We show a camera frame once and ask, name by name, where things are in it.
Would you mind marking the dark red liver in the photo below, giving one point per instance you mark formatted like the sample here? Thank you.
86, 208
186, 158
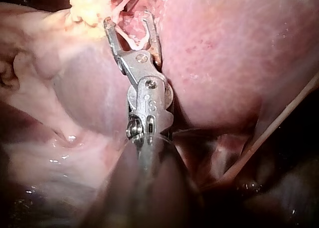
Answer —
224, 63

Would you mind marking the thin tube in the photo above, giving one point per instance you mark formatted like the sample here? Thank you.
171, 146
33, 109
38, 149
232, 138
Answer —
127, 0

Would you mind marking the right arm instrument jaw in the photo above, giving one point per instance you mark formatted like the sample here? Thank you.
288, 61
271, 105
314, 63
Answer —
155, 40
111, 37

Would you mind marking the gallbladder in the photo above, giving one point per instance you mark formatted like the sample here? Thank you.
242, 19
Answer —
87, 11

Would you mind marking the right arm instrument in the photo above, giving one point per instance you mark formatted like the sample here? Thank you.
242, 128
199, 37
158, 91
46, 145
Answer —
145, 101

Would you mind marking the white clip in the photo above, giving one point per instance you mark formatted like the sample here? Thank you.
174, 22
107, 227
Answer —
130, 43

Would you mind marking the dark right arm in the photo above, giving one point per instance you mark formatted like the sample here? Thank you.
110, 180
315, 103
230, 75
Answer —
152, 188

